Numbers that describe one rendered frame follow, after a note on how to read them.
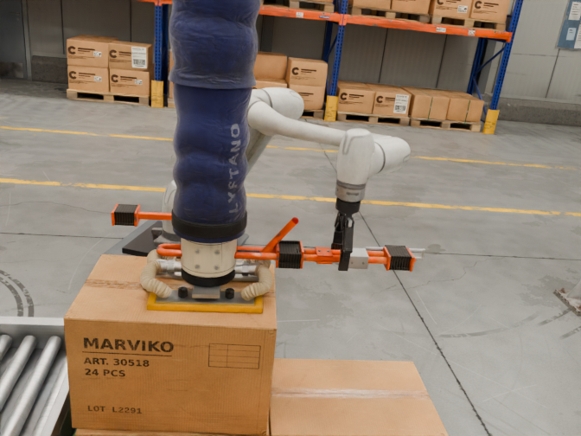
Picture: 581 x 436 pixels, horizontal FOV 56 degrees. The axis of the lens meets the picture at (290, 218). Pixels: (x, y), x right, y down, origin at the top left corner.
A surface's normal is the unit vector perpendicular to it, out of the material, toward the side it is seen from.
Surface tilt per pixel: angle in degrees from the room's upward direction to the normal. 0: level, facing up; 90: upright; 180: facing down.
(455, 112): 91
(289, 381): 0
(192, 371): 90
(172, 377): 90
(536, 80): 90
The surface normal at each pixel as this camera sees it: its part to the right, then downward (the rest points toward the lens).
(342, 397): 0.11, -0.92
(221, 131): 0.49, 0.21
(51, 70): 0.13, 0.39
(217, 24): 0.25, 0.11
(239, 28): 0.69, 0.05
